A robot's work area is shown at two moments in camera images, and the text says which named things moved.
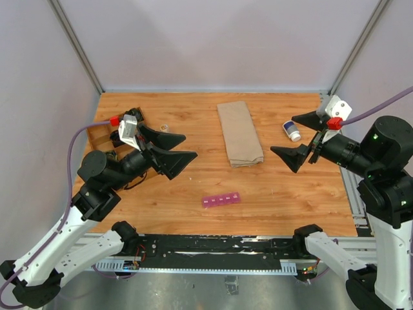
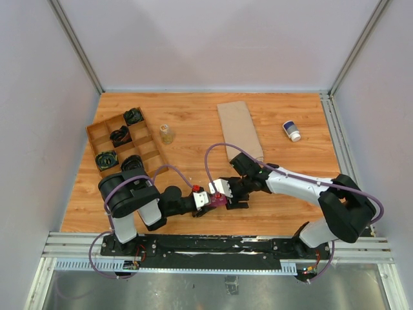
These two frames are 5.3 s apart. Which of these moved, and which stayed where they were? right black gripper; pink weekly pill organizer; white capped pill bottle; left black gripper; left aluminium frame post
Moved: left black gripper; right black gripper
Stayed: white capped pill bottle; pink weekly pill organizer; left aluminium frame post
